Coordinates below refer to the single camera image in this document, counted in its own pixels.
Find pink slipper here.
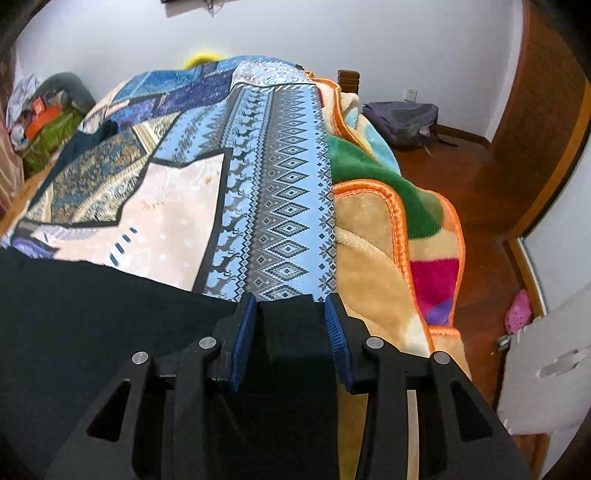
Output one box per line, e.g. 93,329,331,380
504,289,532,334

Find wooden bedpost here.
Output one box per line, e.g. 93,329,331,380
337,69,360,95

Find black pants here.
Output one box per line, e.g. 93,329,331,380
0,248,342,480

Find orange box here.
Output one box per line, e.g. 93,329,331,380
25,97,63,139

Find pile of light clothes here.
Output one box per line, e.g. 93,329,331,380
7,74,44,139

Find orange-trimmed fleece blanket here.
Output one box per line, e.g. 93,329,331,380
305,70,472,480

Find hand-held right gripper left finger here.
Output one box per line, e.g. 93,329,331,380
45,292,257,480

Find blue patterned bed sheet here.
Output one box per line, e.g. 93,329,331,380
0,56,337,303

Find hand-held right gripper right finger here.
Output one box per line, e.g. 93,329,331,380
324,292,533,480

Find white plastic chair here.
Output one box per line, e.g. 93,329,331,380
496,285,591,437

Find wooden door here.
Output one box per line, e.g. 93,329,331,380
480,0,591,241

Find grey backpack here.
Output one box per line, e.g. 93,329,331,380
362,102,458,149

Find yellow plush toy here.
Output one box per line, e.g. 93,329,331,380
182,49,227,70

